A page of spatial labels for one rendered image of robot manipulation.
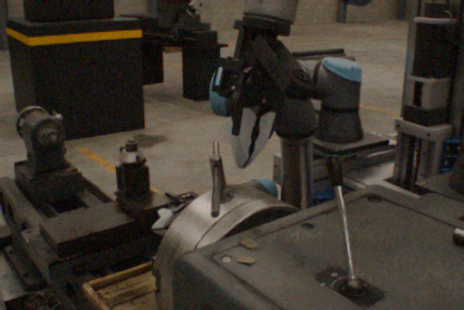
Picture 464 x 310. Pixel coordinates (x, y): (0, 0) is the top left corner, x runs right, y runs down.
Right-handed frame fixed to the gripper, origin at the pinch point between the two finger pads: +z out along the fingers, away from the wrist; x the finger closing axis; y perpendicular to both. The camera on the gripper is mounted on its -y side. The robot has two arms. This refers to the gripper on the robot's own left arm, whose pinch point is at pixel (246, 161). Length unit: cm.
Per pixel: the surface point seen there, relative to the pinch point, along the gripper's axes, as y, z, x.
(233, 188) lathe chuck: 16.4, 9.1, -13.1
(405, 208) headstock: -11.3, 3.5, -26.8
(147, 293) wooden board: 43, 45, -16
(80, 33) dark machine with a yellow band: 461, -18, -151
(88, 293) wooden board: 49, 47, -3
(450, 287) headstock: -29.0, 7.6, -11.7
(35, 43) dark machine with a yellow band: 465, 1, -108
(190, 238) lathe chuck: 11.8, 16.9, -2.0
